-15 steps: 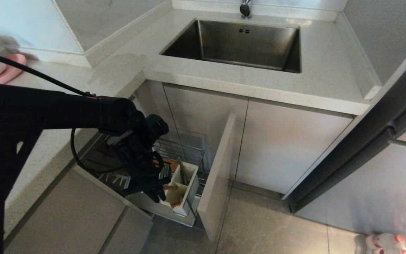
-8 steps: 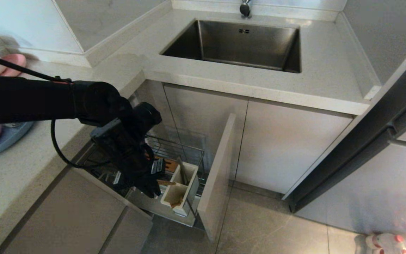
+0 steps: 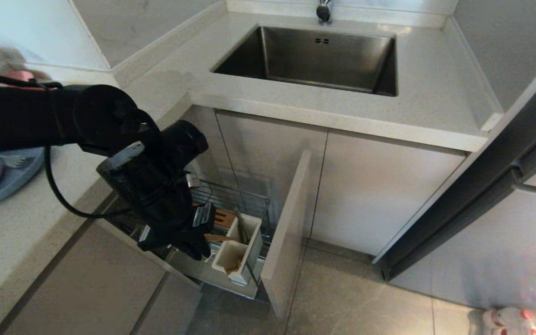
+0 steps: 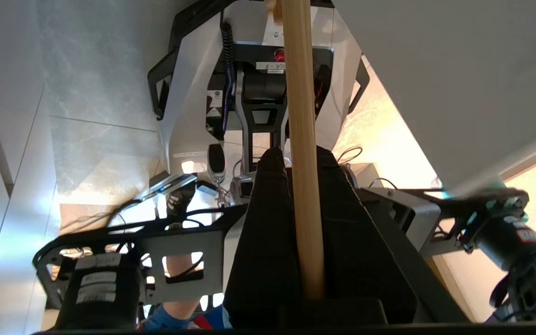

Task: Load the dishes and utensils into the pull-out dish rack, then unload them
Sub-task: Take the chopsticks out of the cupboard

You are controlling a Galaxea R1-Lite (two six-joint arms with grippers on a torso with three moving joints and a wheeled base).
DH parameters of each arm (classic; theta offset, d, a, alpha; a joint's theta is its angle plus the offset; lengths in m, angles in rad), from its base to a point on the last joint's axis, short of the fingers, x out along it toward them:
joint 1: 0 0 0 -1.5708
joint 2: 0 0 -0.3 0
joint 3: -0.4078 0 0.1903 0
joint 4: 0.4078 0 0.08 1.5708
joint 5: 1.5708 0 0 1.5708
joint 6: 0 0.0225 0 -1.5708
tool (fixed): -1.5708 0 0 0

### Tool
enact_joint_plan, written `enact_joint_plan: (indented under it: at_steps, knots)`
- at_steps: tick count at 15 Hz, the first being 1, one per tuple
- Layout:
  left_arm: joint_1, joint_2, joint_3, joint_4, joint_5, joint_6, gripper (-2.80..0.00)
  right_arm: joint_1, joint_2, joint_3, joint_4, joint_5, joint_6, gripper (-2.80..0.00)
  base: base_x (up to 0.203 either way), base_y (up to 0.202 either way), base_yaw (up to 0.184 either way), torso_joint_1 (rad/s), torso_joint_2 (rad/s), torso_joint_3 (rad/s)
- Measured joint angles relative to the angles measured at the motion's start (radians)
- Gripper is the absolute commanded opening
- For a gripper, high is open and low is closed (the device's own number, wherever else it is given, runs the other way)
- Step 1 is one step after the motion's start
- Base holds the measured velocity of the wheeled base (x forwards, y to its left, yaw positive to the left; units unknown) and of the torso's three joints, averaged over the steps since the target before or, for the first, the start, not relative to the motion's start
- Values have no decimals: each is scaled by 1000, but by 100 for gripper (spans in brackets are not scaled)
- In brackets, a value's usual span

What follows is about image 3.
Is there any grey refrigerator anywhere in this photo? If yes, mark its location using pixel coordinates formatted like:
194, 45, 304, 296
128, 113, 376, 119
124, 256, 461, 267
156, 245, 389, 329
372, 41, 536, 318

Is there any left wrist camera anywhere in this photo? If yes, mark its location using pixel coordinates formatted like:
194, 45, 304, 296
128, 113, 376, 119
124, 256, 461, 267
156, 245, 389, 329
96, 142, 147, 188

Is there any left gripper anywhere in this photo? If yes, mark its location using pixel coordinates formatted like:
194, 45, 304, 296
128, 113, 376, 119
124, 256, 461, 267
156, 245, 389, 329
127, 153, 217, 261

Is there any silver fork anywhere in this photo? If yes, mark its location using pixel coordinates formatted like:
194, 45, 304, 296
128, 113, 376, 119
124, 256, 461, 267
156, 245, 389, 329
0, 154, 34, 169

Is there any blue plate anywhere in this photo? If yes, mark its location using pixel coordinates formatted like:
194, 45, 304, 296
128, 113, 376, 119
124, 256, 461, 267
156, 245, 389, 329
0, 147, 46, 213

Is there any pink dish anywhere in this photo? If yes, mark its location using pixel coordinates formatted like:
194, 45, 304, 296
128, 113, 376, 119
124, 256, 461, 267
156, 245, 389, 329
4, 70, 51, 85

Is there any chrome faucet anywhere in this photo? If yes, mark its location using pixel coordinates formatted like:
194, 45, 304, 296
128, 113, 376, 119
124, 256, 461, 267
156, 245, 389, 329
316, 0, 334, 25

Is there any wooden utensil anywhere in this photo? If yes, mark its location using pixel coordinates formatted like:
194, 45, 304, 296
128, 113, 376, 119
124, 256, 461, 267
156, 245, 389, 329
204, 233, 241, 244

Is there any white utensil holder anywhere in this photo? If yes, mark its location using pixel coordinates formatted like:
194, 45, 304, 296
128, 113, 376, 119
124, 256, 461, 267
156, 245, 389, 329
211, 213, 264, 287

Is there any beige cabinet door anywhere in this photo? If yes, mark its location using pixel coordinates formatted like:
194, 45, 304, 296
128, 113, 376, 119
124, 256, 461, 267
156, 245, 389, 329
311, 132, 467, 257

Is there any pull-out rack front panel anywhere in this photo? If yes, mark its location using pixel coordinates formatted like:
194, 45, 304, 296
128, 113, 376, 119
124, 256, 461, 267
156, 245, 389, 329
260, 149, 313, 319

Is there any grey cabinet drawer front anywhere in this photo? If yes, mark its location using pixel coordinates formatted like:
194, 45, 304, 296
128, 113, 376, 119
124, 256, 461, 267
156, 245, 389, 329
131, 272, 203, 335
0, 219, 167, 335

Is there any black cable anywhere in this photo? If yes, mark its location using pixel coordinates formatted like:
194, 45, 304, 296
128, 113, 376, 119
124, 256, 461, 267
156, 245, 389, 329
0, 67, 134, 220

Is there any stainless steel sink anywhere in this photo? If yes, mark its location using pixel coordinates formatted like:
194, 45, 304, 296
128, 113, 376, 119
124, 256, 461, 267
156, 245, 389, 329
211, 24, 398, 97

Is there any wire pull-out dish rack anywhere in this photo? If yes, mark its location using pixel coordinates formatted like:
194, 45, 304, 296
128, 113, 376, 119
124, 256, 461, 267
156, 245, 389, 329
105, 173, 274, 299

